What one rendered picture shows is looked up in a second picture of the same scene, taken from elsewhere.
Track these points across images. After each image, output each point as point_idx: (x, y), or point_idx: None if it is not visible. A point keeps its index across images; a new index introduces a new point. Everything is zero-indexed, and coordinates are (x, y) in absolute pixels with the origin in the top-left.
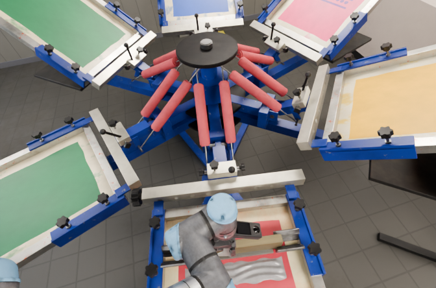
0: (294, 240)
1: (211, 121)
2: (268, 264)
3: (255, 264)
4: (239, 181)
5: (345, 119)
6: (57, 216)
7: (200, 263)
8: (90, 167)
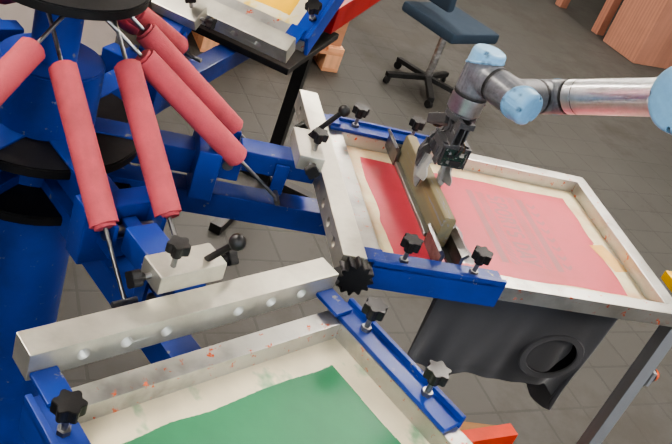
0: (386, 155)
1: None
2: None
3: None
4: (324, 146)
5: (245, 3)
6: None
7: (547, 83)
8: (239, 397)
